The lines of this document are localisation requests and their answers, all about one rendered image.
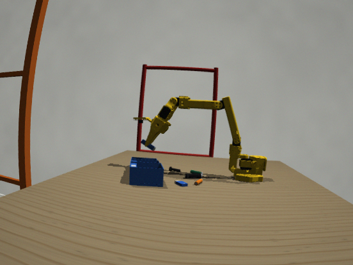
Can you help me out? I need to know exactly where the blue bin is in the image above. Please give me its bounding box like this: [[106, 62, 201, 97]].
[[129, 157, 164, 187]]

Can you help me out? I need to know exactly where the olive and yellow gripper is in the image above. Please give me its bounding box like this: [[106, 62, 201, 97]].
[[133, 116, 171, 147]]

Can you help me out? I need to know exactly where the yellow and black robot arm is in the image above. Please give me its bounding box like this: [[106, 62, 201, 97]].
[[157, 96, 265, 182]]

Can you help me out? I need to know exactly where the blue usb stick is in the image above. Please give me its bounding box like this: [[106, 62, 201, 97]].
[[175, 181, 188, 187]]

